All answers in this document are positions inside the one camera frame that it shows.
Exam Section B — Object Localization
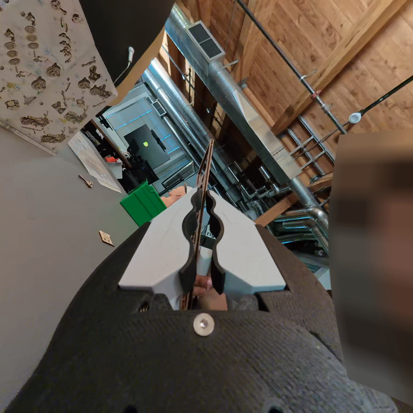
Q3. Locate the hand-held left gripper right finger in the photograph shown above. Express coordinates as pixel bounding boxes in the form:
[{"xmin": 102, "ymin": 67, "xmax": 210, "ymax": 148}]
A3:
[{"xmin": 206, "ymin": 190, "xmax": 287, "ymax": 307}]

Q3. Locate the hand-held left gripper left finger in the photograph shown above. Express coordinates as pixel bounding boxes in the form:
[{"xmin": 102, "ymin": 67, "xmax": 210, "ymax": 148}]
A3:
[{"xmin": 118, "ymin": 188, "xmax": 203, "ymax": 310}]

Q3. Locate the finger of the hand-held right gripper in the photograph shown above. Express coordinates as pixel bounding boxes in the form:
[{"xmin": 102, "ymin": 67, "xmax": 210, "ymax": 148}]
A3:
[{"xmin": 197, "ymin": 247, "xmax": 213, "ymax": 275}]

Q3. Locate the wooden sheet with round holes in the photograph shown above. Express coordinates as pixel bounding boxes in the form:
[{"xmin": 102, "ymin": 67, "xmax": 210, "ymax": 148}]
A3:
[{"xmin": 180, "ymin": 139, "xmax": 215, "ymax": 311}]

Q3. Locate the grey desk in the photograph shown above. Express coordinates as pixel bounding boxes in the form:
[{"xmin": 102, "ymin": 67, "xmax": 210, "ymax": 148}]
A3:
[{"xmin": 0, "ymin": 126, "xmax": 152, "ymax": 407}]

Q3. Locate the person's right hand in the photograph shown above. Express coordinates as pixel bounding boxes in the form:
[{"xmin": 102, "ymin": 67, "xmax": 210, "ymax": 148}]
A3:
[{"xmin": 194, "ymin": 274, "xmax": 229, "ymax": 311}]

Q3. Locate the green plastic bin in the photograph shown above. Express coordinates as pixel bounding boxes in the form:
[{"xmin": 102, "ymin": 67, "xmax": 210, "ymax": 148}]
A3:
[{"xmin": 120, "ymin": 180, "xmax": 168, "ymax": 227}]

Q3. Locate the clear plastic bag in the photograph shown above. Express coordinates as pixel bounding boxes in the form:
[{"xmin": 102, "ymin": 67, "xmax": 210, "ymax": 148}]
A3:
[{"xmin": 68, "ymin": 131, "xmax": 122, "ymax": 193}]

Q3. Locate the printed instruction booklet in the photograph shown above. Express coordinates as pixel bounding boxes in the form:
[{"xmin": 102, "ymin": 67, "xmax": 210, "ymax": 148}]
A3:
[{"xmin": 0, "ymin": 0, "xmax": 118, "ymax": 155}]

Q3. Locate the tan edged panel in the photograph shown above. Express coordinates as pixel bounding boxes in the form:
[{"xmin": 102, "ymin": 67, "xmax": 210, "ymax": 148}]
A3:
[{"xmin": 79, "ymin": 0, "xmax": 176, "ymax": 107}]

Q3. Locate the black wall screen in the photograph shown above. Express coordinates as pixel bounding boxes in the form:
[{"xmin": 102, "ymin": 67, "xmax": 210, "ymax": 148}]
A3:
[{"xmin": 123, "ymin": 125, "xmax": 170, "ymax": 170}]

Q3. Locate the large metal air duct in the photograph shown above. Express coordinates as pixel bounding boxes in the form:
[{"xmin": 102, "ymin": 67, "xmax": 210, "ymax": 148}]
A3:
[{"xmin": 166, "ymin": 6, "xmax": 330, "ymax": 252}]

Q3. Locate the white cable with plug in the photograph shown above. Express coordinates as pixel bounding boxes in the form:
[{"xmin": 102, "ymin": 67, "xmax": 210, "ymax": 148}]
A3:
[{"xmin": 113, "ymin": 47, "xmax": 135, "ymax": 84}]

